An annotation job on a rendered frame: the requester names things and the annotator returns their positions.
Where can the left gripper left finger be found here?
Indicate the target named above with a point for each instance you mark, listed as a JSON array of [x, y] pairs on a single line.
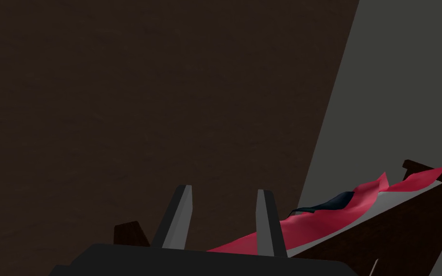
[[178, 222]]

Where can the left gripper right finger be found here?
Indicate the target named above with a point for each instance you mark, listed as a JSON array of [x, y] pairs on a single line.
[[267, 226]]

